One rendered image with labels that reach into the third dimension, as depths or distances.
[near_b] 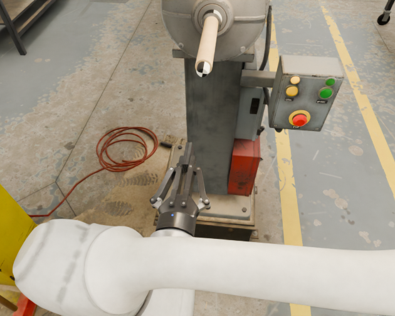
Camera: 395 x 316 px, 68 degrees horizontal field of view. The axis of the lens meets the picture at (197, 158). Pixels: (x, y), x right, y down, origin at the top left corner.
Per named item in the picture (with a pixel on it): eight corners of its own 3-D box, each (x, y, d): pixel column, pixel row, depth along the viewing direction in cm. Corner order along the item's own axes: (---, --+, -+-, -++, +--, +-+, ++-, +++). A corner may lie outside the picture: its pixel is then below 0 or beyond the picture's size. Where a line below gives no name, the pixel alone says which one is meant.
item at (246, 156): (229, 157, 164) (235, 106, 136) (251, 160, 163) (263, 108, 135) (227, 195, 147) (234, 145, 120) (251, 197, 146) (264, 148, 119)
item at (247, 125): (234, 116, 134) (251, -14, 92) (258, 118, 133) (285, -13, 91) (234, 140, 124) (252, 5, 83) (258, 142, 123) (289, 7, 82)
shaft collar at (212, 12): (200, 26, 69) (204, 7, 65) (219, 31, 69) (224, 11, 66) (199, 31, 68) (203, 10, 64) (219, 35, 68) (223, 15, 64)
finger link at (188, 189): (179, 205, 58) (185, 205, 57) (187, 162, 65) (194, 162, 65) (182, 215, 61) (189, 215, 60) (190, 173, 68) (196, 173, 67)
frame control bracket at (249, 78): (240, 79, 95) (241, 68, 92) (299, 83, 93) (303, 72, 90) (239, 86, 92) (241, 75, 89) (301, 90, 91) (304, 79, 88)
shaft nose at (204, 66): (196, 71, 55) (198, 60, 53) (208, 74, 55) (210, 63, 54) (195, 77, 54) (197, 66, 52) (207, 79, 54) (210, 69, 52)
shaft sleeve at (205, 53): (203, 28, 67) (205, 14, 65) (216, 31, 67) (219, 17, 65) (194, 72, 56) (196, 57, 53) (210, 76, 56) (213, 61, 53)
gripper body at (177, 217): (157, 244, 59) (165, 205, 65) (198, 246, 57) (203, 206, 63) (147, 227, 53) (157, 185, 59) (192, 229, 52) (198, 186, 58)
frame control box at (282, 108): (249, 95, 111) (259, 29, 92) (306, 99, 110) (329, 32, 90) (249, 141, 96) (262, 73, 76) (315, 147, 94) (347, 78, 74)
